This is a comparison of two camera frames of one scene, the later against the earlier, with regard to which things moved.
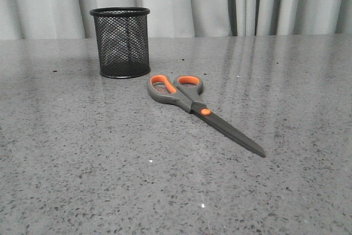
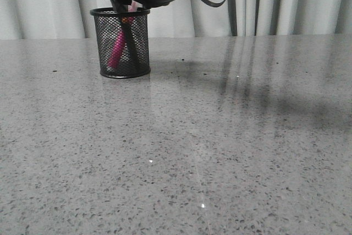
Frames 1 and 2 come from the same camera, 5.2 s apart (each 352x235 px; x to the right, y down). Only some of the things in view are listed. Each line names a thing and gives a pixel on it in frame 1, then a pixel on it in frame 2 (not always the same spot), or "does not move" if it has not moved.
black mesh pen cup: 122,38 does not move
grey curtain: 57,4 does not move
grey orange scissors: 186,92 -> 131,42
